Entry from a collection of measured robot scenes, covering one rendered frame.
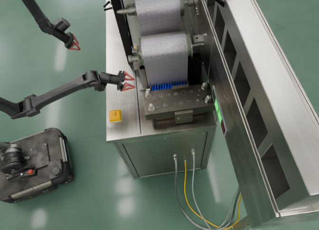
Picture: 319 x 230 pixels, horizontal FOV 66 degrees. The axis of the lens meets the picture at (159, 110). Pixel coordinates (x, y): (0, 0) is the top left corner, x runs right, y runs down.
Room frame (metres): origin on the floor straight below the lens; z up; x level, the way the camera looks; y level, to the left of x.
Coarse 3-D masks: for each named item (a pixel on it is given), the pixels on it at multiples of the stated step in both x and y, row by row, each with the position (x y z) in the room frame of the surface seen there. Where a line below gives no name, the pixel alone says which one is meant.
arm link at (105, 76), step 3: (102, 72) 0.93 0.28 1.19; (99, 75) 0.92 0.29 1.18; (102, 75) 0.91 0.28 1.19; (105, 75) 0.91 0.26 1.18; (108, 75) 0.91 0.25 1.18; (102, 78) 0.90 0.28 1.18; (105, 78) 0.90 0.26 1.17; (108, 78) 0.90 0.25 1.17; (102, 81) 0.89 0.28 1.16; (105, 81) 0.89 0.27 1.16; (108, 81) 0.89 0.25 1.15
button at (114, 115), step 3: (111, 111) 0.84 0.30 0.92; (114, 111) 0.84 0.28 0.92; (117, 111) 0.84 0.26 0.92; (120, 111) 0.84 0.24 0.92; (111, 114) 0.82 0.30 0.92; (114, 114) 0.82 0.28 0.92; (117, 114) 0.81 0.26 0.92; (120, 114) 0.81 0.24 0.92; (111, 117) 0.80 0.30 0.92; (114, 117) 0.80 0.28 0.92; (117, 117) 0.79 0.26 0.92; (120, 117) 0.79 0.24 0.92; (111, 120) 0.78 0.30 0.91; (114, 120) 0.78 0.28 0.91; (117, 120) 0.78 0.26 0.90
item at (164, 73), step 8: (160, 64) 0.91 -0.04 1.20; (168, 64) 0.91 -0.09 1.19; (176, 64) 0.91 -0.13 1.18; (184, 64) 0.91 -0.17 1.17; (152, 72) 0.91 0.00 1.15; (160, 72) 0.91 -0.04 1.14; (168, 72) 0.91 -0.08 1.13; (176, 72) 0.91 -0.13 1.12; (184, 72) 0.91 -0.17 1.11; (152, 80) 0.91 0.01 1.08; (160, 80) 0.91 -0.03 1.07; (168, 80) 0.91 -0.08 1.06; (176, 80) 0.91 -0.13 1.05; (184, 80) 0.91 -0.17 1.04
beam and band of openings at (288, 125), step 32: (224, 0) 0.76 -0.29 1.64; (224, 32) 0.71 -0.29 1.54; (256, 32) 0.57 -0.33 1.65; (256, 64) 0.44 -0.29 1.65; (256, 96) 0.37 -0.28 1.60; (288, 96) 0.32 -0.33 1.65; (256, 128) 0.34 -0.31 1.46; (288, 128) 0.24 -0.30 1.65; (288, 160) 0.17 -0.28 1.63; (288, 192) 0.11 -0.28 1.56
